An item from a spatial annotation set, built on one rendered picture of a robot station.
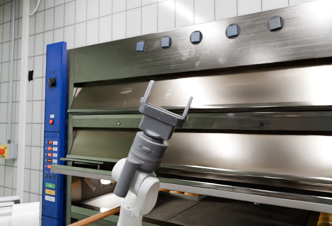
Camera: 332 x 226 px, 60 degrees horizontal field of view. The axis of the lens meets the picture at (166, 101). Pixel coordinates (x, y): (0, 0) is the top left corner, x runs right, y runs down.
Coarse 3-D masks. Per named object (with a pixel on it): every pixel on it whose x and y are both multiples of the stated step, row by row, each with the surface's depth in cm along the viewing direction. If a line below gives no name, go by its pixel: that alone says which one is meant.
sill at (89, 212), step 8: (72, 208) 166; (80, 208) 162; (88, 208) 160; (96, 208) 160; (104, 208) 160; (112, 216) 150; (144, 224) 139; (152, 224) 136; (160, 224) 135; (168, 224) 135; (176, 224) 135
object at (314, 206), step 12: (108, 180) 133; (192, 192) 110; (204, 192) 107; (216, 192) 105; (228, 192) 103; (276, 204) 94; (288, 204) 92; (300, 204) 90; (312, 204) 89; (324, 204) 87
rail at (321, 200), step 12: (60, 168) 151; (72, 168) 147; (84, 168) 142; (168, 180) 116; (180, 180) 114; (240, 192) 101; (252, 192) 98; (264, 192) 96; (276, 192) 95; (288, 192) 94
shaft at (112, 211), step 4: (112, 208) 150; (116, 208) 151; (120, 208) 153; (104, 212) 144; (108, 212) 146; (112, 212) 148; (116, 212) 151; (92, 216) 138; (96, 216) 139; (100, 216) 141; (104, 216) 143; (84, 220) 133; (88, 220) 134; (92, 220) 136; (96, 220) 138; (72, 224) 128; (76, 224) 128; (80, 224) 130; (84, 224) 132; (88, 224) 135
